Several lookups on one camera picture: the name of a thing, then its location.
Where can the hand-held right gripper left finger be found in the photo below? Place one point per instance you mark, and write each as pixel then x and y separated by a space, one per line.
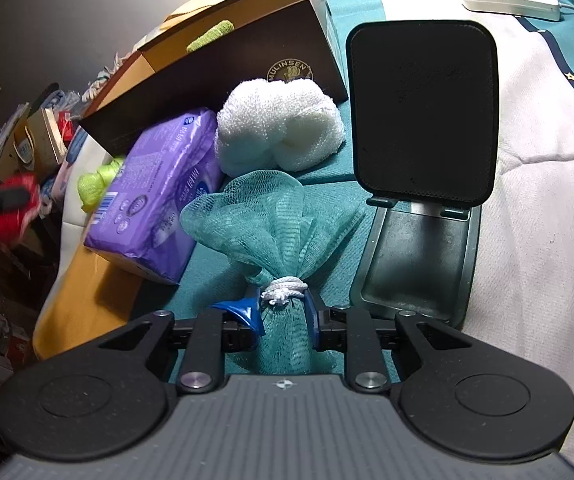
pixel 244 314

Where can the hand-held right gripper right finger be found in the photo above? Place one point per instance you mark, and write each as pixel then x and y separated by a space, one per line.
pixel 313 312

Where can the red soft cloth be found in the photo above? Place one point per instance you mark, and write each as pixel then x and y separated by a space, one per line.
pixel 14 225

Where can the teal mesh bath puff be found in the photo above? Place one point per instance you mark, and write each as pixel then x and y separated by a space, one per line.
pixel 277 230

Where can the purple soft packet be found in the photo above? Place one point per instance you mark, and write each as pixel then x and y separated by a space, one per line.
pixel 157 200

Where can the gold box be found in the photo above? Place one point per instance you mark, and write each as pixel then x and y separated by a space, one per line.
pixel 37 135

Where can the white quilt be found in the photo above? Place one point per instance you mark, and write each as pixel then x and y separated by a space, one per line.
pixel 69 230

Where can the red packet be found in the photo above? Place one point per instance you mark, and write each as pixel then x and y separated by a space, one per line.
pixel 67 127

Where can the yellow-green yarn bundle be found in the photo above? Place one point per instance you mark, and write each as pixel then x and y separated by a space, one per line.
pixel 97 185

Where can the orange sheet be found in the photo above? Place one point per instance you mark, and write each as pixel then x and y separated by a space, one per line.
pixel 82 310

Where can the white fluffy towel ball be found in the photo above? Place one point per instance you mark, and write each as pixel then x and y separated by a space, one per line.
pixel 277 125

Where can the brown and orange gift box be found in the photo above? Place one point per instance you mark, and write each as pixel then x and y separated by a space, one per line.
pixel 227 80

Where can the light green fuzzy cloth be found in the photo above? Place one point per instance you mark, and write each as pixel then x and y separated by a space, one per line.
pixel 212 35

